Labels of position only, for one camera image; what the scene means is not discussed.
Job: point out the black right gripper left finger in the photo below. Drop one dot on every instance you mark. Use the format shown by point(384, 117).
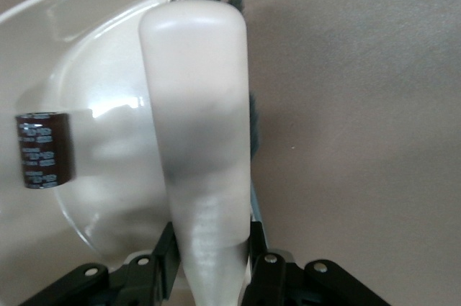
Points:
point(144, 281)

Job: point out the brown cylindrical capacitor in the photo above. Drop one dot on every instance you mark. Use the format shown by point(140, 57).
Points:
point(45, 151)

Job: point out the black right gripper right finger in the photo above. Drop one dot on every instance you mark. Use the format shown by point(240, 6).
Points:
point(273, 281)

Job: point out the beige brush with black bristles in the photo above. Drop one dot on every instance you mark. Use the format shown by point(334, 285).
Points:
point(198, 86)

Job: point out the beige plastic dustpan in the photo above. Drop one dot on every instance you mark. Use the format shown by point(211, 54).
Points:
point(108, 68)

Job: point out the brown table cloth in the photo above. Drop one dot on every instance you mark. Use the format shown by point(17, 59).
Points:
point(360, 104)

